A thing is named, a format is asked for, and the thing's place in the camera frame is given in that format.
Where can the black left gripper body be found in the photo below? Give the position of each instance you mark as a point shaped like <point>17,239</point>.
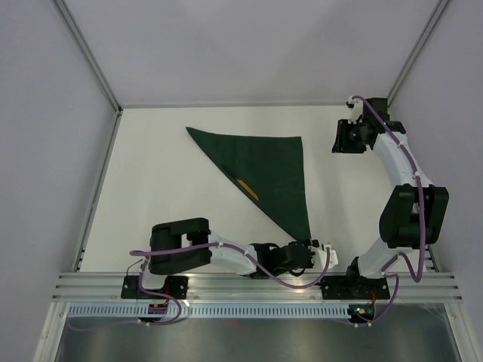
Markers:
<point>309,265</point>

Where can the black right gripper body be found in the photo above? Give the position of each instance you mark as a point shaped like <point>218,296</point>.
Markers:
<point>356,144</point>

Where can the dark green cloth napkin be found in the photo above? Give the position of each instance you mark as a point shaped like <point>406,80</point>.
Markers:
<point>272,166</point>

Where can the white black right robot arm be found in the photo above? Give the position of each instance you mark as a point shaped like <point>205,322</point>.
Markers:
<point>414,213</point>

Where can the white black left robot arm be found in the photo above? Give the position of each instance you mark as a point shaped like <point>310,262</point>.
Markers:
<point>268,258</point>

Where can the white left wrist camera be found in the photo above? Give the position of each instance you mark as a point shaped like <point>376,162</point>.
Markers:
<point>323,256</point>

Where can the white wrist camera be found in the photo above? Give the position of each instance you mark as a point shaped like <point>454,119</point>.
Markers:
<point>323,256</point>
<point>356,105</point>

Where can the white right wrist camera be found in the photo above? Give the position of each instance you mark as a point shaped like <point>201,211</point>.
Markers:
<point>356,105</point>

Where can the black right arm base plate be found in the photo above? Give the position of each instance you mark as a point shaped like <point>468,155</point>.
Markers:
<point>342,288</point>

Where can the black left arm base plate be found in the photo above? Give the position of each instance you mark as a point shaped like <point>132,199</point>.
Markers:
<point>175,286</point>

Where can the white slotted cable duct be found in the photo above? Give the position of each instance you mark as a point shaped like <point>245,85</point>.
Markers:
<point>211,310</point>

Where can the aluminium front rail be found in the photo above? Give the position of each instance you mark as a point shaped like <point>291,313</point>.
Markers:
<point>435,287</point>

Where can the aluminium right frame post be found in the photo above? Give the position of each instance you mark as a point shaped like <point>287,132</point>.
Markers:
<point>417,49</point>

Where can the aluminium frame post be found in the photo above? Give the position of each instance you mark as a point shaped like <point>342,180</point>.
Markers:
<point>417,49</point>
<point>87,54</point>

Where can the aluminium left frame post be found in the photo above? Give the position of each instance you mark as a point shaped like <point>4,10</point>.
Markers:
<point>87,54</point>

